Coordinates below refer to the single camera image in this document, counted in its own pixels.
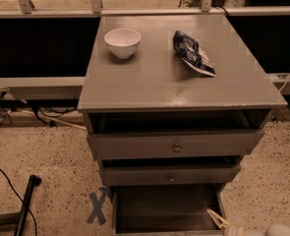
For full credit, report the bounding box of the blue white snack bag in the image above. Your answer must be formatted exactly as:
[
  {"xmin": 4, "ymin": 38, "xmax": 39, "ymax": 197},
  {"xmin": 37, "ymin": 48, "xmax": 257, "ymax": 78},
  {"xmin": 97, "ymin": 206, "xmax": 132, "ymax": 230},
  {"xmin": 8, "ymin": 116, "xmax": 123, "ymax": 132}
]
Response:
[{"xmin": 173, "ymin": 30, "xmax": 216, "ymax": 78}]

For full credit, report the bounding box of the blue tape X mark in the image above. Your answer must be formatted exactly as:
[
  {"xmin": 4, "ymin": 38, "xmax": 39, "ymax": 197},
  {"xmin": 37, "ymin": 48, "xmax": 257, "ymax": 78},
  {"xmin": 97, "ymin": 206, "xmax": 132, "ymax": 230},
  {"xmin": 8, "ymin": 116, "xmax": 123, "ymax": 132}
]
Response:
[{"xmin": 87, "ymin": 187, "xmax": 108, "ymax": 225}]

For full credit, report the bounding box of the grey drawer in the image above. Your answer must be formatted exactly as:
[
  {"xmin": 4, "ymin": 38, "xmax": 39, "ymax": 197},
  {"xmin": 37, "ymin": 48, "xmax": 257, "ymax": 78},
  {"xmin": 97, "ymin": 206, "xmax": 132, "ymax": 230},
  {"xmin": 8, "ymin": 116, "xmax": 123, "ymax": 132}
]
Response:
[
  {"xmin": 112, "ymin": 184, "xmax": 226, "ymax": 236},
  {"xmin": 87, "ymin": 110, "xmax": 263, "ymax": 160},
  {"xmin": 101, "ymin": 156, "xmax": 240, "ymax": 186}
]

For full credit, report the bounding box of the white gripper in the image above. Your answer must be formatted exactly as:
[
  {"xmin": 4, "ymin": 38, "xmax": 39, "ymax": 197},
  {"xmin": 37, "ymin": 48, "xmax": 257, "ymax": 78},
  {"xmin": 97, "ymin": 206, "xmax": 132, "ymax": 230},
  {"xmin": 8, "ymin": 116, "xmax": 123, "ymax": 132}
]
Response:
[{"xmin": 206, "ymin": 208, "xmax": 265, "ymax": 236}]

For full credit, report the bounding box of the black metal stand leg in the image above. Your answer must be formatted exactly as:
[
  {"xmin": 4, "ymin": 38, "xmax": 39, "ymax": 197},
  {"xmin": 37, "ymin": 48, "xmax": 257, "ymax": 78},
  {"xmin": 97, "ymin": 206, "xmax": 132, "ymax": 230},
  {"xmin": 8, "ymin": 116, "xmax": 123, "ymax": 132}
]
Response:
[{"xmin": 14, "ymin": 175, "xmax": 41, "ymax": 236}]

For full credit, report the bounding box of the white ceramic bowl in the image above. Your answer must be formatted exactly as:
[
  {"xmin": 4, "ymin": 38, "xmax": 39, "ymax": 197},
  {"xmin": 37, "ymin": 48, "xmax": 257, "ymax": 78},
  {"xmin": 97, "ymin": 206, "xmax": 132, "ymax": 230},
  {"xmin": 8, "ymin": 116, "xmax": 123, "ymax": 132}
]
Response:
[{"xmin": 104, "ymin": 29, "xmax": 142, "ymax": 59}]

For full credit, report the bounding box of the grey bottom drawer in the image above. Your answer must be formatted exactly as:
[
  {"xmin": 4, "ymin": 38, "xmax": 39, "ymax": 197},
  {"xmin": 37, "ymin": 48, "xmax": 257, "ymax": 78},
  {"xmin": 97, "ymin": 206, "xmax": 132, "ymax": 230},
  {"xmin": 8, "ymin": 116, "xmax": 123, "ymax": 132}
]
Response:
[{"xmin": 112, "ymin": 184, "xmax": 226, "ymax": 236}]

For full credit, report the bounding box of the grey metal railing frame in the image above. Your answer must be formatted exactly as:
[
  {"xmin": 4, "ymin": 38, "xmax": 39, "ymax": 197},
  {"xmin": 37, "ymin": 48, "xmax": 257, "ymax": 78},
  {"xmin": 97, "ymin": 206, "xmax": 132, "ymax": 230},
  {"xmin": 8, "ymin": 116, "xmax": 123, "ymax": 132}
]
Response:
[{"xmin": 0, "ymin": 0, "xmax": 290, "ymax": 101}]

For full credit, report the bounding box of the grey wooden drawer cabinet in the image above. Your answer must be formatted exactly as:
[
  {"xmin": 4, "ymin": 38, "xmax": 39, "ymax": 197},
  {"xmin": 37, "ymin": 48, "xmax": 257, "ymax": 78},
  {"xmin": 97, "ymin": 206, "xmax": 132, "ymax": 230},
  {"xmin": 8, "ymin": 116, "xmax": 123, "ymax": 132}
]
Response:
[{"xmin": 79, "ymin": 15, "xmax": 285, "ymax": 236}]

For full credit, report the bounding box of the grey middle drawer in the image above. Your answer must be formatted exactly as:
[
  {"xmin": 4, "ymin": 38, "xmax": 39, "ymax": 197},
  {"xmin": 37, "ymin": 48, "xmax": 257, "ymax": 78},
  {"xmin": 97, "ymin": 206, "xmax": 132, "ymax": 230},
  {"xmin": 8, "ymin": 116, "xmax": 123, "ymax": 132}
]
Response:
[{"xmin": 101, "ymin": 156, "xmax": 240, "ymax": 186}]

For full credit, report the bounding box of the grey top drawer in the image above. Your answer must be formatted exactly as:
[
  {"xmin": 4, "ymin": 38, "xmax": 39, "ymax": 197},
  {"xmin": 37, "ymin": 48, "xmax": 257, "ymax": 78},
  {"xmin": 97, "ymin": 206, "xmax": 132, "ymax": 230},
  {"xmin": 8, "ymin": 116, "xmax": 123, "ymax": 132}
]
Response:
[{"xmin": 87, "ymin": 110, "xmax": 263, "ymax": 160}]

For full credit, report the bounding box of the bundle of cables under rail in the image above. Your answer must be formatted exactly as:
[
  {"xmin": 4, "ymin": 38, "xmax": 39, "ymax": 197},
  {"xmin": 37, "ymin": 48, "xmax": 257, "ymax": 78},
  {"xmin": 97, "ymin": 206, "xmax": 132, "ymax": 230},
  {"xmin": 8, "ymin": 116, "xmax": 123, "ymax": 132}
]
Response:
[{"xmin": 0, "ymin": 88, "xmax": 87, "ymax": 131}]

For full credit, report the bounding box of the black floor cable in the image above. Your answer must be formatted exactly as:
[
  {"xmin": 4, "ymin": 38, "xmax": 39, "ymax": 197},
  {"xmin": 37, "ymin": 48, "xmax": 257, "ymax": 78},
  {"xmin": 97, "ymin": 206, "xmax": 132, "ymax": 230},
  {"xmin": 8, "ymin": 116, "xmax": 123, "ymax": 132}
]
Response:
[{"xmin": 0, "ymin": 158, "xmax": 38, "ymax": 236}]

